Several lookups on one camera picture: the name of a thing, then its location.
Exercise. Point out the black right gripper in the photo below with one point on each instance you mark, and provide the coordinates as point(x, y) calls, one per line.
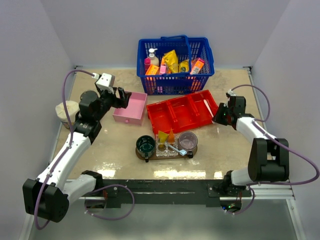
point(218, 119)

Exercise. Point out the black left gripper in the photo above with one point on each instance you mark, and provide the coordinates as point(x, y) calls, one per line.
point(124, 96)

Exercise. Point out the translucent purple mug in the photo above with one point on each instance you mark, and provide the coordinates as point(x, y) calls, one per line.
point(188, 141)

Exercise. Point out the dark green mug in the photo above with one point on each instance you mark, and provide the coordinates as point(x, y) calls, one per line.
point(146, 147)

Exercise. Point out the light blue toothbrush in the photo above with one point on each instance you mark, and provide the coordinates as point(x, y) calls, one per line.
point(182, 152)

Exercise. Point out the clear acrylic toothbrush holder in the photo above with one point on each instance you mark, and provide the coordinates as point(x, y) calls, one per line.
point(162, 151)

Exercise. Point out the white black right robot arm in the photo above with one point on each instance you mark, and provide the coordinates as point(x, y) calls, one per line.
point(268, 162)

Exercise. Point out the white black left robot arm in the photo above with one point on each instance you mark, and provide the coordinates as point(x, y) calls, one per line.
point(50, 195)

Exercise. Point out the brown wooden oval tray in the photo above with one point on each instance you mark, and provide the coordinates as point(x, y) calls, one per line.
point(154, 157)

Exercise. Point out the pink drawer box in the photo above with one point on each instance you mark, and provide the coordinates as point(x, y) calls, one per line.
point(135, 111)

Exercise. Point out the orange carton left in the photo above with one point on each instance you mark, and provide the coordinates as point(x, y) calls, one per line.
point(152, 70)

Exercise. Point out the white pump lotion bottle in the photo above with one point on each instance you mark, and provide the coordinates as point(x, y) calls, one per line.
point(154, 60)

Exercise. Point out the pink small box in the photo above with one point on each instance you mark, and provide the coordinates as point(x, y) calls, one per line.
point(162, 69)

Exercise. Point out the red three-compartment bin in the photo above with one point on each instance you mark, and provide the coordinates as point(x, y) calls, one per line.
point(182, 113)

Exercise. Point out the cream tissue roll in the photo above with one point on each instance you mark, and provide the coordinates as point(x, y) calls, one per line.
point(72, 109)

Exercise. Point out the orange box in basket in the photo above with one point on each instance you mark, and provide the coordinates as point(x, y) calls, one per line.
point(196, 66)

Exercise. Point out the yellow snack bag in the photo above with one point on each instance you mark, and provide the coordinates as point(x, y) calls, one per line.
point(172, 62)

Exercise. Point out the blue plastic shopping basket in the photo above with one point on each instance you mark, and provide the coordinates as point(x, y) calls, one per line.
point(179, 83)

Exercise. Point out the yellow green packet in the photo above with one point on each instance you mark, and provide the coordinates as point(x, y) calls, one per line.
point(184, 66)

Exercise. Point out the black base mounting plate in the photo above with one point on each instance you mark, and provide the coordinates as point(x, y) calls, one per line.
point(208, 192)

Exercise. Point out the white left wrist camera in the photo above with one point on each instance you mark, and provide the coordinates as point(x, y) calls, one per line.
point(104, 82)

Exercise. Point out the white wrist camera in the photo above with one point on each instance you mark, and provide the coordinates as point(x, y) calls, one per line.
point(230, 93)
point(104, 82)

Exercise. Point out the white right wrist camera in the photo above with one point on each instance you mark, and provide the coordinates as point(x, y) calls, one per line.
point(230, 93)

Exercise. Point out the aluminium frame rail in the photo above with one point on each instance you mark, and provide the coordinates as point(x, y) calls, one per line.
point(273, 192)

